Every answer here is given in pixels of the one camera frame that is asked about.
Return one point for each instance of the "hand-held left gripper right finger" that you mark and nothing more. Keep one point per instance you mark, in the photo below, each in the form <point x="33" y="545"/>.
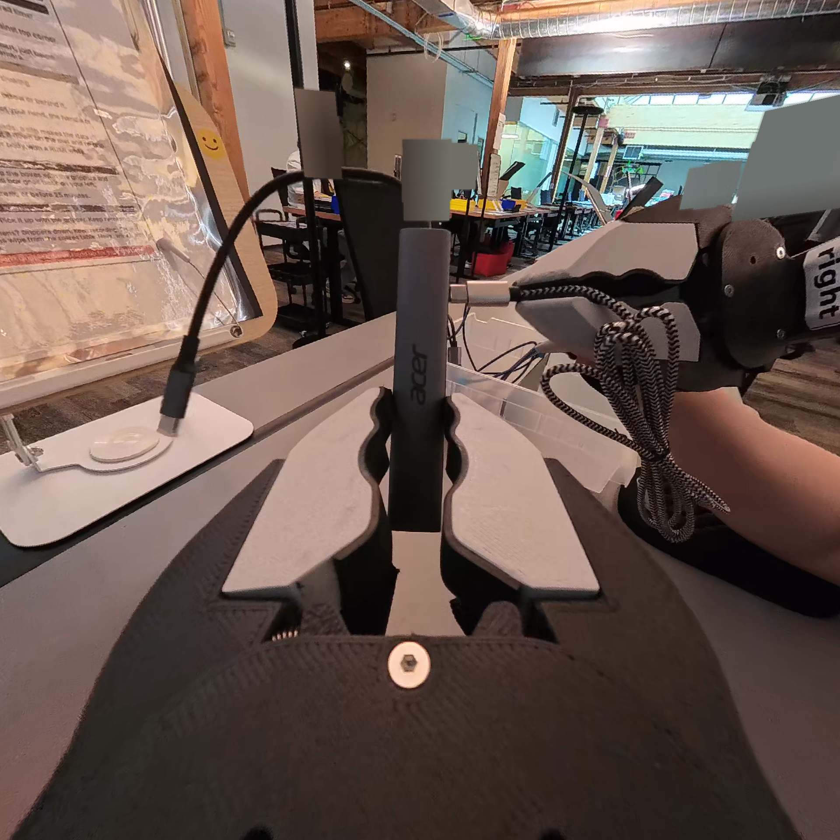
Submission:
<point x="518" y="518"/>

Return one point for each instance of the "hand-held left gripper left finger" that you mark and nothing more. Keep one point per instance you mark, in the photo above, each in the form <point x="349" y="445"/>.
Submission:
<point x="308" y="512"/>

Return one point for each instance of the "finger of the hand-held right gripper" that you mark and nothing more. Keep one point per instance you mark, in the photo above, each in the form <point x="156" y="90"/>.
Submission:
<point x="630" y="253"/>
<point x="577" y="328"/>

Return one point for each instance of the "person's right forearm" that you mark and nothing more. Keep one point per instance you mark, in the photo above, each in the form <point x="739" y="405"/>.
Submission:
<point x="754" y="472"/>

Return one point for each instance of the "clear plastic bin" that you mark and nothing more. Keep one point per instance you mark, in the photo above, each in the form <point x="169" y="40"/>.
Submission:
<point x="525" y="410"/>

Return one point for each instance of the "black office chair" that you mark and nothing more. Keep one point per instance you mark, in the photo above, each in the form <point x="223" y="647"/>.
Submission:
<point x="367" y="249"/>

